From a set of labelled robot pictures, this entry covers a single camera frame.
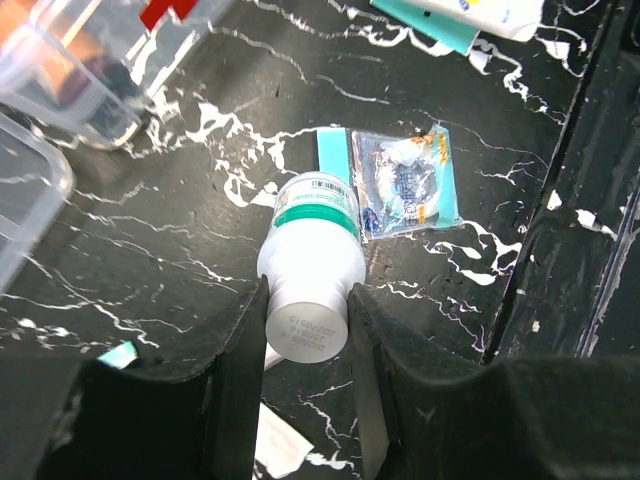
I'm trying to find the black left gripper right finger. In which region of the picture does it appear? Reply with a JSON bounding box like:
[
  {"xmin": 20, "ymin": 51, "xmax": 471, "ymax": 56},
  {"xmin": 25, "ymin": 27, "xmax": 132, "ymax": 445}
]
[{"xmin": 348, "ymin": 286, "xmax": 639, "ymax": 479}]

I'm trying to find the white teal sachet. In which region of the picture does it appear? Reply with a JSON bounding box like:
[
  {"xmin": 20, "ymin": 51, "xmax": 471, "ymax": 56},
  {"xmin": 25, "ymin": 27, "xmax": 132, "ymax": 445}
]
[{"xmin": 97, "ymin": 341, "xmax": 139, "ymax": 370}]

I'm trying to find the clear first aid box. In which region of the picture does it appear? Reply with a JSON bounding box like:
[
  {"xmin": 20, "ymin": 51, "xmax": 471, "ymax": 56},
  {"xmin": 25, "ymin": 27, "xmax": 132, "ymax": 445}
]
[{"xmin": 1, "ymin": 1, "xmax": 231, "ymax": 150}]

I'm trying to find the brown bottle orange cap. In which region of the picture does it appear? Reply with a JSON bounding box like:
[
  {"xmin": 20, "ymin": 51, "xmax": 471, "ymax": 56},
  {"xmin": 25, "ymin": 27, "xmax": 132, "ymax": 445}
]
[{"xmin": 1, "ymin": 1, "xmax": 120, "ymax": 107}]

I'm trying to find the white bottle green label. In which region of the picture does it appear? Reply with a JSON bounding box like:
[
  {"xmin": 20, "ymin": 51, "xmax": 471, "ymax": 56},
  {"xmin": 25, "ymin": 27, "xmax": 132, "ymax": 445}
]
[{"xmin": 257, "ymin": 171, "xmax": 366, "ymax": 364}]

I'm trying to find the clear plastic divider tray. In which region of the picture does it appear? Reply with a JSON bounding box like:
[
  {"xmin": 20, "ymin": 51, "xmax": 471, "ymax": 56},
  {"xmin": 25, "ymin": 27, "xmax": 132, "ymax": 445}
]
[{"xmin": 1, "ymin": 115, "xmax": 75, "ymax": 291}]

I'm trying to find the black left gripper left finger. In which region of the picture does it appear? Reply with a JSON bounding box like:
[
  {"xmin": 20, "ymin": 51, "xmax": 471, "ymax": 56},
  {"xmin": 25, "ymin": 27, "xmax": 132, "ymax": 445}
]
[{"xmin": 36, "ymin": 279, "xmax": 269, "ymax": 479}]

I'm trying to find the white blue packet bag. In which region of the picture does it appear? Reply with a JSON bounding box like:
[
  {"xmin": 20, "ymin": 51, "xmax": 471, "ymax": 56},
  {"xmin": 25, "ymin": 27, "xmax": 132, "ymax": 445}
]
[{"xmin": 370, "ymin": 0, "xmax": 544, "ymax": 55}]

